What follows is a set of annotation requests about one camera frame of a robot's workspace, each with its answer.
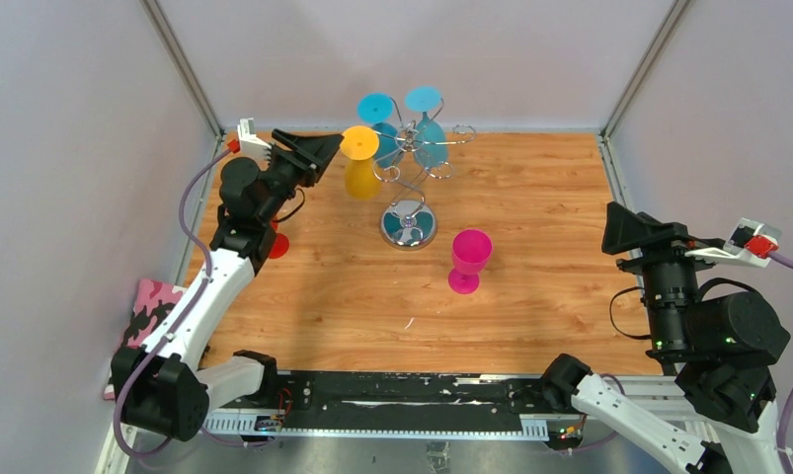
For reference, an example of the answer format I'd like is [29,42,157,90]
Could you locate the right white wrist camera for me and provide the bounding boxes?
[685,217,782,269]

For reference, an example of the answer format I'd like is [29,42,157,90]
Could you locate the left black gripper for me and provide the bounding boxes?
[256,130,342,224]

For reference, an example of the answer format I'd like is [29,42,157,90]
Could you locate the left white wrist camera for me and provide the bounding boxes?
[236,118,272,162]

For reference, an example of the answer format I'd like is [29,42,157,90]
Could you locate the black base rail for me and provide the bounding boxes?
[193,367,633,452]

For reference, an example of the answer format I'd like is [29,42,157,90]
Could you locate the yellow wine glass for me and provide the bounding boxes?
[340,125,381,200]

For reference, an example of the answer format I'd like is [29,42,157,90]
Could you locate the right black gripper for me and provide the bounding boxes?
[597,197,721,353]

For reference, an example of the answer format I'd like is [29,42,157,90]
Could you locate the red wine glass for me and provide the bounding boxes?
[268,220,290,260]

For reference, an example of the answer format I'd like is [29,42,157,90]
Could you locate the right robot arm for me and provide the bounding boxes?
[540,202,790,473]

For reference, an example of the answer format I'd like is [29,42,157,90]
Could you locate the pink wine glass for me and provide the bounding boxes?
[447,229,494,294]

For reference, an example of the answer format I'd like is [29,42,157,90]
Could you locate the chrome wine glass rack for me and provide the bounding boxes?
[373,100,477,251]

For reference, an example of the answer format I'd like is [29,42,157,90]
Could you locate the pink camouflage cloth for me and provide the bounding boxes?
[103,278,195,400]

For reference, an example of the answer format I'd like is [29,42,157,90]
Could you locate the blue wine glass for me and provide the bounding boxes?
[405,86,448,169]
[357,93,402,168]

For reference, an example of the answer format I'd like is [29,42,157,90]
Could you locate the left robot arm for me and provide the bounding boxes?
[111,129,343,452]

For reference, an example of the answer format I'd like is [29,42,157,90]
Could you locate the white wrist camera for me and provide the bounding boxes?
[236,118,272,162]
[685,217,782,269]

